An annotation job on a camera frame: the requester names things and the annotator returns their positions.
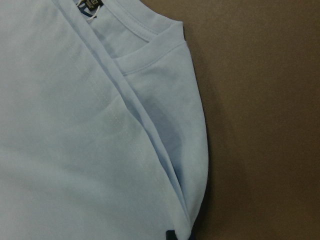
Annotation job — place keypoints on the light blue t-shirt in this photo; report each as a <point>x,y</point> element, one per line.
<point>102,128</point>

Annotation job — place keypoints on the white garment tag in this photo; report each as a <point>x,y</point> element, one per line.
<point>89,8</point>

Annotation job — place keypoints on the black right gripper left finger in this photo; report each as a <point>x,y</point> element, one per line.
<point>171,235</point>

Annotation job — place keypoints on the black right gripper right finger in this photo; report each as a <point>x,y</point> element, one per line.
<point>192,237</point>

